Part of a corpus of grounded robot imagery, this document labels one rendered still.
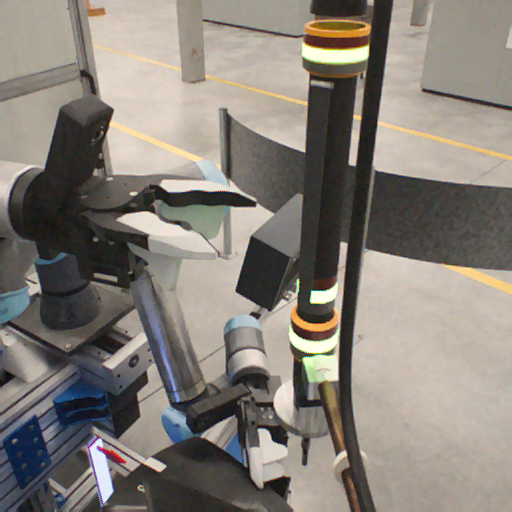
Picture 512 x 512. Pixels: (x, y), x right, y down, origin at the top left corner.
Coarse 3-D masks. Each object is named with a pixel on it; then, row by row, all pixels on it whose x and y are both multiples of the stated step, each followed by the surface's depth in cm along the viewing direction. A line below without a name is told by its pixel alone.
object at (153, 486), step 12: (144, 480) 49; (156, 480) 50; (168, 480) 51; (144, 492) 48; (156, 492) 48; (168, 492) 50; (180, 492) 51; (192, 492) 52; (204, 492) 53; (156, 504) 47; (168, 504) 48; (180, 504) 49; (192, 504) 50; (204, 504) 51; (216, 504) 53; (228, 504) 54
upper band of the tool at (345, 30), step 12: (312, 24) 36; (324, 24) 37; (336, 24) 37; (348, 24) 37; (360, 24) 36; (336, 36) 33; (348, 36) 33; (312, 48) 34; (324, 48) 34; (360, 48) 34; (312, 60) 35; (360, 60) 35; (312, 72) 35
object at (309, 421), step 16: (304, 368) 46; (336, 368) 46; (288, 384) 56; (304, 384) 47; (336, 384) 45; (288, 400) 54; (304, 400) 46; (320, 400) 46; (288, 416) 52; (304, 416) 49; (320, 416) 49; (304, 432) 50; (320, 432) 51
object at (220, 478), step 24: (168, 456) 82; (192, 456) 82; (216, 456) 83; (192, 480) 77; (216, 480) 78; (240, 480) 78; (120, 504) 72; (144, 504) 73; (240, 504) 74; (264, 504) 74; (288, 504) 75
